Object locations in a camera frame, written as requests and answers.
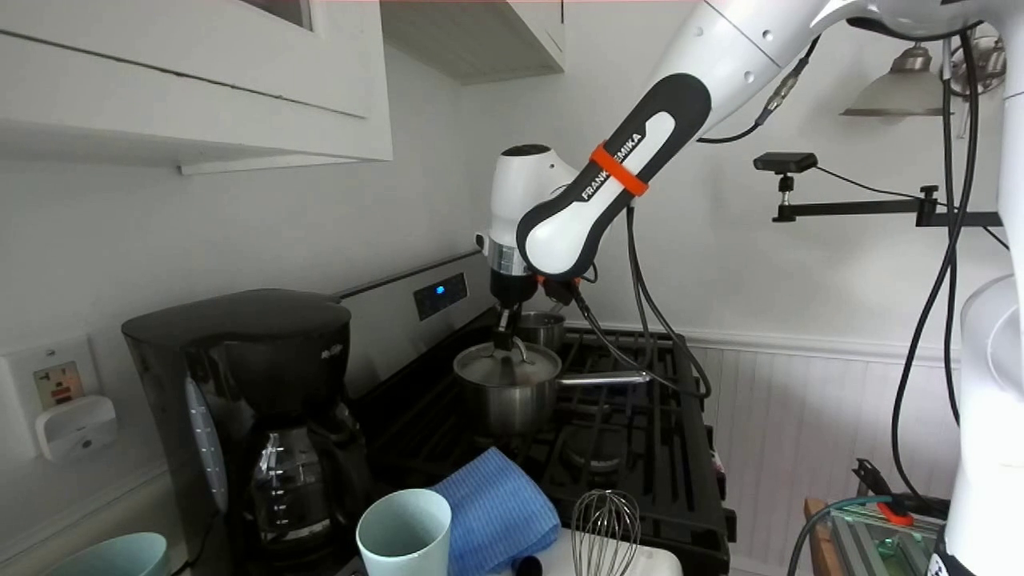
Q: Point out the wall lamp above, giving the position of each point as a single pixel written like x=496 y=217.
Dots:
x=921 y=79

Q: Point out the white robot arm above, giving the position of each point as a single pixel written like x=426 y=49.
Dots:
x=553 y=218

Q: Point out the black gas stove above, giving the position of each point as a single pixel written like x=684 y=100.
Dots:
x=645 y=440

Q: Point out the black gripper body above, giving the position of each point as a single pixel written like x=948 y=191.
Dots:
x=511 y=295

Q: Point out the light blue plate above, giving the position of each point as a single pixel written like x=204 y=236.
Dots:
x=123 y=556

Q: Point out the big steel pot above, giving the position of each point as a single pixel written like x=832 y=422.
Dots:
x=525 y=409

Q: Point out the silver pot lid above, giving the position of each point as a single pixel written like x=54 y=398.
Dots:
x=493 y=367

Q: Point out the blue folded cloth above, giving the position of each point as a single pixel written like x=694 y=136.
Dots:
x=496 y=518

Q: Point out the black coffee maker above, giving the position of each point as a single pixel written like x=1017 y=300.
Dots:
x=267 y=458

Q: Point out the small steel pot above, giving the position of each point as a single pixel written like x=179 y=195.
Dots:
x=546 y=327

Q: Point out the white wall outlet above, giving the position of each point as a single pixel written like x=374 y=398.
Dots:
x=61 y=401

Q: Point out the white upper cabinet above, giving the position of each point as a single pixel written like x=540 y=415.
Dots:
x=192 y=85

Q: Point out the light green plastic cup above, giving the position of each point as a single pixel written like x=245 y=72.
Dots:
x=404 y=533

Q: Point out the steel wire whisk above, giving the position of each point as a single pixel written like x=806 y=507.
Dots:
x=604 y=533

